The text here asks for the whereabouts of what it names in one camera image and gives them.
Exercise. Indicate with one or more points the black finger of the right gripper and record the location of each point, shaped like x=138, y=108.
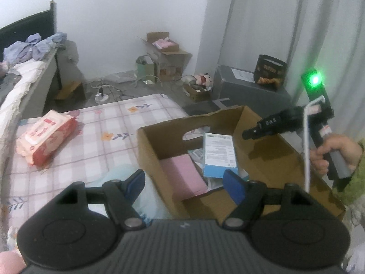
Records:
x=253, y=133

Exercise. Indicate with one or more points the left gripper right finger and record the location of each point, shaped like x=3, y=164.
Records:
x=256, y=201

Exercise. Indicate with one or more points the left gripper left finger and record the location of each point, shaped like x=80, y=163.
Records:
x=117, y=197

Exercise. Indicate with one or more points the blue white paper box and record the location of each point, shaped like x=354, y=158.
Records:
x=218, y=155

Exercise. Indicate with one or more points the clear plastic barcode bag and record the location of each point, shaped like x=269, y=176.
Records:
x=197, y=157

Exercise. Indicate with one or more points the brown cardboard box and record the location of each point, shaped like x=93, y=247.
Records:
x=270, y=159

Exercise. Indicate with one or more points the dark grey storage box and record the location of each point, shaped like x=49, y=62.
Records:
x=262, y=100

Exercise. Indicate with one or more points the black snack bag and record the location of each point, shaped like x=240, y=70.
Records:
x=270, y=72

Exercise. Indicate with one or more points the plaid floral mattress sheet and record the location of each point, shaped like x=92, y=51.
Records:
x=105, y=137

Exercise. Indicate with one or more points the small low cardboard tray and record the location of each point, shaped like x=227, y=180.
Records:
x=196, y=95

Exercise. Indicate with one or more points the pink foam block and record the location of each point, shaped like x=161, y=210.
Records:
x=185, y=180

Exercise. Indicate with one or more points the small plush doll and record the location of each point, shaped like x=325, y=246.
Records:
x=203, y=80

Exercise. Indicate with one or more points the pink wet wipes pack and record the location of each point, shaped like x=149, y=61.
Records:
x=39, y=142

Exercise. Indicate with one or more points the white power strip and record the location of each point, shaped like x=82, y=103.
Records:
x=101, y=97

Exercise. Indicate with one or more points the far open cardboard box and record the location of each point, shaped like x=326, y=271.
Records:
x=169, y=58

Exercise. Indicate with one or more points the green paper bag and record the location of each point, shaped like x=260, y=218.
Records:
x=146, y=69

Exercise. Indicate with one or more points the pink plush toy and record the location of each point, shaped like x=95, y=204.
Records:
x=11, y=262

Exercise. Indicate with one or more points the white fluffy blanket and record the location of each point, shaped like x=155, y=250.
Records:
x=10, y=109

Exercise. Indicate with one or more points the purple crumpled clothes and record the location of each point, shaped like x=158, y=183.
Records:
x=33, y=48

